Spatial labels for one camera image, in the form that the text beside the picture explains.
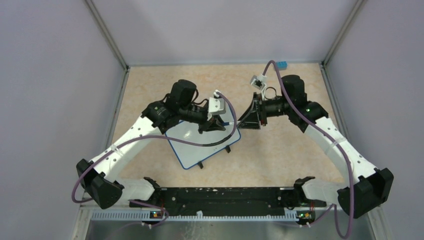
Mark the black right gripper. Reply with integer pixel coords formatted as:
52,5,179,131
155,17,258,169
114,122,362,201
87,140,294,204
236,92,292,130

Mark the blue framed whiteboard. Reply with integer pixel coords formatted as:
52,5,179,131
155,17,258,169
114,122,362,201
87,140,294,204
165,111,241,170

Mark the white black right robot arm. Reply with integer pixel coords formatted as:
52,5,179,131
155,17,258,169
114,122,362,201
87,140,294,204
237,74,394,219

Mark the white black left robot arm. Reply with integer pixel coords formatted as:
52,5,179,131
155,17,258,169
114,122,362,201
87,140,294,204
71,79,231,209

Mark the blue toy brick block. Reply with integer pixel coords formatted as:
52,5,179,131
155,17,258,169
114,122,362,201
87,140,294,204
276,61,288,71

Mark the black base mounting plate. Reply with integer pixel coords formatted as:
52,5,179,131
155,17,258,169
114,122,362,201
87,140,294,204
146,187,327,217

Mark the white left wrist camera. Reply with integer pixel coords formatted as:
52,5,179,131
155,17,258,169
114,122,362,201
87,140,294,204
208,97,226,116

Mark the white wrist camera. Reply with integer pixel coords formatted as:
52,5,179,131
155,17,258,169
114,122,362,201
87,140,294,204
208,97,226,116
250,74,267,91

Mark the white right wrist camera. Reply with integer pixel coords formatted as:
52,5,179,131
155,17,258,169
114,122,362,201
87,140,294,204
250,74,267,91

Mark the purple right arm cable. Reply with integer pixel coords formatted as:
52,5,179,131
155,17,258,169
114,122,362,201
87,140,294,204
263,60,355,240

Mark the white cable duct rail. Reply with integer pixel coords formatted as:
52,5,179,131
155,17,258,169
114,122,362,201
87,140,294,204
91,210,299,222

